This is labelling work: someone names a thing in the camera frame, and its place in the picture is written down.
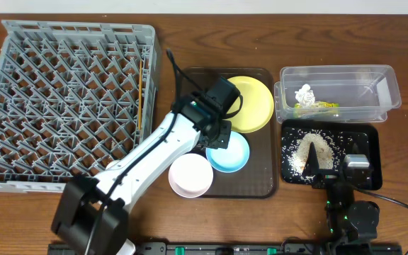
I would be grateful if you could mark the grey dishwasher rack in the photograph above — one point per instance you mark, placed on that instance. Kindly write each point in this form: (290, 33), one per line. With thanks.
(69, 99)

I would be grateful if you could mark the pink bowl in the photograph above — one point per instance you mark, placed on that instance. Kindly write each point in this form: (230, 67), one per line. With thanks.
(191, 175)

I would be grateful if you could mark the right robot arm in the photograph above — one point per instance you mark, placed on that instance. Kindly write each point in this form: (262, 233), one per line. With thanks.
(352, 223)

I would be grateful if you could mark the spilled rice pile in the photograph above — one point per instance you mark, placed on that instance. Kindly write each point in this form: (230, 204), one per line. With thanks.
(307, 153)

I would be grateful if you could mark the yellow plate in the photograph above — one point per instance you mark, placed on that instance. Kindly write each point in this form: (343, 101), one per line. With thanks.
(257, 107)

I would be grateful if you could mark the dark brown serving tray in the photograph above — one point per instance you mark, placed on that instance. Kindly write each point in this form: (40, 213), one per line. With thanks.
(259, 177)

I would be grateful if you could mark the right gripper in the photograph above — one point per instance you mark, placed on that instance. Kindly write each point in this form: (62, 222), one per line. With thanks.
(330, 178)

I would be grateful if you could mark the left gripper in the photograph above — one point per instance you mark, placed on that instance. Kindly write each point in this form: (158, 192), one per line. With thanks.
(217, 134)

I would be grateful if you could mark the yellow green wrapper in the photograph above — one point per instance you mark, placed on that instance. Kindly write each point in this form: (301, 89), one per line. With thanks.
(317, 104)

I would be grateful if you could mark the light blue bowl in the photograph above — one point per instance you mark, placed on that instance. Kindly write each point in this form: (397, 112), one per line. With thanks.
(231, 159)

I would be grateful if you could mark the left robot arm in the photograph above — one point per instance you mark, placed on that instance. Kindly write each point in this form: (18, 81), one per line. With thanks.
(93, 213)

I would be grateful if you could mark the crumpled white paper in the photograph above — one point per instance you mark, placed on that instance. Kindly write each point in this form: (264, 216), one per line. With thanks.
(305, 96)

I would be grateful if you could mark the black waste tray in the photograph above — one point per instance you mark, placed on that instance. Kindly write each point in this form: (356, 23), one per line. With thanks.
(373, 145)

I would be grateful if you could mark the clear plastic waste bin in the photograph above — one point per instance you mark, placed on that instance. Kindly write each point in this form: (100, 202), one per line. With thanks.
(364, 92)

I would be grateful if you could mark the wooden chopstick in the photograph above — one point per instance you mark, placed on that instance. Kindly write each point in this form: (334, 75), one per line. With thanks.
(139, 110)

